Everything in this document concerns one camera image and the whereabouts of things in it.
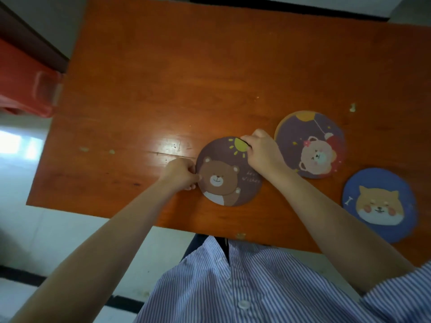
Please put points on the person's left hand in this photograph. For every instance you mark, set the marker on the person's left hand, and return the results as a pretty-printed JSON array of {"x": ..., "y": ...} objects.
[{"x": 178, "y": 174}]

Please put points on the person's right hand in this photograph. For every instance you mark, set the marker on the person's right hand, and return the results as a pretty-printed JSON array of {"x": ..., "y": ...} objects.
[{"x": 266, "y": 154}]

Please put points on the purple brown bear sun coaster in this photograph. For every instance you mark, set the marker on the purple brown bear sun coaster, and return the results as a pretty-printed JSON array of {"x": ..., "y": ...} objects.
[{"x": 219, "y": 178}]

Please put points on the purple pink bear balloon coaster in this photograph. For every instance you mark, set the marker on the purple pink bear balloon coaster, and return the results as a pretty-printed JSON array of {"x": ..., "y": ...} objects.
[{"x": 309, "y": 144}]

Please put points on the blue shiba dog coaster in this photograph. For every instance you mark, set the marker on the blue shiba dog coaster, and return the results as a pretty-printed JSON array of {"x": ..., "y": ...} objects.
[{"x": 377, "y": 205}]

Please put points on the person's left forearm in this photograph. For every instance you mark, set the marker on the person's left forearm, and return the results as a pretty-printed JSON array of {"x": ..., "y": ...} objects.
[{"x": 101, "y": 259}]

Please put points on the person's right forearm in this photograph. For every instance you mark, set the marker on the person's right forearm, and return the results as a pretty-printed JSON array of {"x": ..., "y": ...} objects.
[{"x": 336, "y": 232}]

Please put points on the orange wooden table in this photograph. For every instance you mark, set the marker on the orange wooden table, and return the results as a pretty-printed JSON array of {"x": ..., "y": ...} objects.
[{"x": 168, "y": 63}]

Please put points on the blue striped shirt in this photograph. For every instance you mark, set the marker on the blue striped shirt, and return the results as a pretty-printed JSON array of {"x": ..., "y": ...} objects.
[{"x": 269, "y": 292}]

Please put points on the red plastic stool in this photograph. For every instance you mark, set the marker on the red plastic stool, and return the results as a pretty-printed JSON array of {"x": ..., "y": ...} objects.
[{"x": 20, "y": 80}]

